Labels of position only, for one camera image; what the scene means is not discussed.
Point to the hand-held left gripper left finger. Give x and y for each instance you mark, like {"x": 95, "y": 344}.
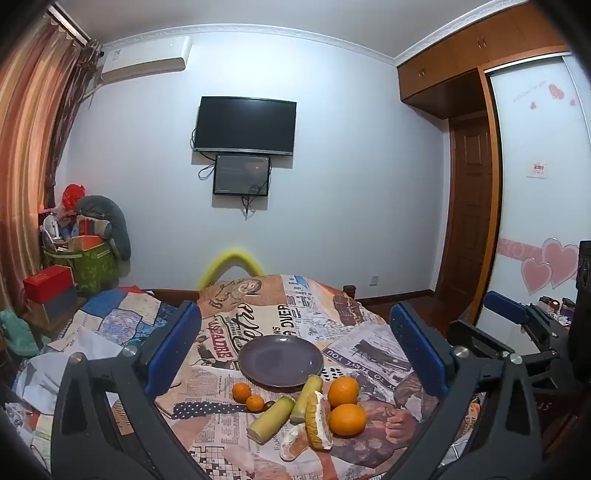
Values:
{"x": 173, "y": 341}

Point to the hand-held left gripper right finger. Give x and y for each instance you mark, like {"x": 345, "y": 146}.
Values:
{"x": 418, "y": 350}

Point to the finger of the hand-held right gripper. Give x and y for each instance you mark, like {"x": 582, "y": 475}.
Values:
{"x": 471, "y": 334}
{"x": 505, "y": 307}

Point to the small mandarin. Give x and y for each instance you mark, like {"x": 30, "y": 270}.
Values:
{"x": 254, "y": 403}
{"x": 241, "y": 392}

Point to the large orange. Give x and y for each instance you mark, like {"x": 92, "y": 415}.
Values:
{"x": 343, "y": 391}
{"x": 348, "y": 420}

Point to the dark purple plate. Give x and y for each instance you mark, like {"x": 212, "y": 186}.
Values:
{"x": 277, "y": 360}

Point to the white pink pomelo segment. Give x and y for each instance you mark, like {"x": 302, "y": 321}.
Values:
{"x": 293, "y": 445}

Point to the pink heart decal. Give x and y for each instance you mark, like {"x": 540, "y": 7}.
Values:
{"x": 535, "y": 277}
{"x": 561, "y": 261}

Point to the blue patchwork blanket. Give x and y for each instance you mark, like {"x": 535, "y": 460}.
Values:
{"x": 120, "y": 314}

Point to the yellow foam tube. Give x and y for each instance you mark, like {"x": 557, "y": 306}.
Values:
{"x": 231, "y": 254}

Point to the brown wooden door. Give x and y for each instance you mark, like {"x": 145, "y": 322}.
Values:
{"x": 471, "y": 207}

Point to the newspaper print blanket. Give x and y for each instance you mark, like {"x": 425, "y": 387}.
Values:
{"x": 277, "y": 314}

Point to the green storage box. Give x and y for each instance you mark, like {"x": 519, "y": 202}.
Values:
{"x": 92, "y": 270}

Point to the white cloth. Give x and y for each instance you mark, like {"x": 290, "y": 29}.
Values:
{"x": 51, "y": 383}

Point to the orange carton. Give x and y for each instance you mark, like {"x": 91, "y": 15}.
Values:
{"x": 85, "y": 242}

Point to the grey plush toy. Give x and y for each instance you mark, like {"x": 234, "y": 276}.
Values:
{"x": 115, "y": 221}

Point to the red box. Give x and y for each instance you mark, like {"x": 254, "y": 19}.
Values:
{"x": 48, "y": 281}

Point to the white red paper label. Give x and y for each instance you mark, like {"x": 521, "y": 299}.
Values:
{"x": 538, "y": 168}

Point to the teal cloth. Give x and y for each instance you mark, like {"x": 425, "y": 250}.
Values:
{"x": 16, "y": 332}

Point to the white fan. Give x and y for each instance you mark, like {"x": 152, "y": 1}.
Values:
{"x": 50, "y": 233}

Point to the red plastic bag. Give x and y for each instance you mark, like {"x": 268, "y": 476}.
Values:
{"x": 74, "y": 194}

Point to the small red heart sticker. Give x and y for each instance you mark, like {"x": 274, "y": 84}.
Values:
{"x": 556, "y": 91}

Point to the striped brown curtain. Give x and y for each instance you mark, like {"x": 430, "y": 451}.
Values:
{"x": 32, "y": 138}

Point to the wooden wardrobe with white door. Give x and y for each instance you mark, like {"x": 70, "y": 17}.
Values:
{"x": 461, "y": 46}

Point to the white air conditioner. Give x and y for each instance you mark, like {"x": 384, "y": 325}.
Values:
{"x": 143, "y": 57}

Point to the wooden bed frame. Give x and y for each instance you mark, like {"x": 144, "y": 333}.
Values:
{"x": 171, "y": 295}

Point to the small black wall monitor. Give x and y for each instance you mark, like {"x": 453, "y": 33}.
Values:
{"x": 240, "y": 175}

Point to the black wall television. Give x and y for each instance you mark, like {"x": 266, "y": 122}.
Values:
{"x": 244, "y": 124}

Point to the white curtain rail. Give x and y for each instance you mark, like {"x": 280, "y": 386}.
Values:
{"x": 69, "y": 25}

